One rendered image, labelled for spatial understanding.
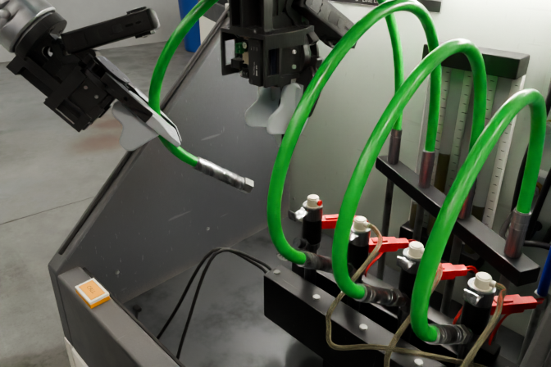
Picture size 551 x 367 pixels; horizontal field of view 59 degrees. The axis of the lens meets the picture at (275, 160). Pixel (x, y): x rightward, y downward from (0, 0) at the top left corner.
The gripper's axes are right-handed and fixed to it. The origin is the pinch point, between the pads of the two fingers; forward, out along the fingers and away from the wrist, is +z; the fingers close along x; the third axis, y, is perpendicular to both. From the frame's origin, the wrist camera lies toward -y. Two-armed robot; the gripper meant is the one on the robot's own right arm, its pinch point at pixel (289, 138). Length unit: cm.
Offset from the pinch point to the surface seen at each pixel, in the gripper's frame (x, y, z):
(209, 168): -11.1, 4.1, 6.5
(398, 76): 0.1, -23.7, -3.3
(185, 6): -513, -338, 60
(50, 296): -151, -7, 121
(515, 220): 23.8, -12.1, 6.5
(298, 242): 0.3, -1.8, 16.0
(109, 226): -31.0, 11.1, 21.8
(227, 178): -10.2, 1.8, 8.6
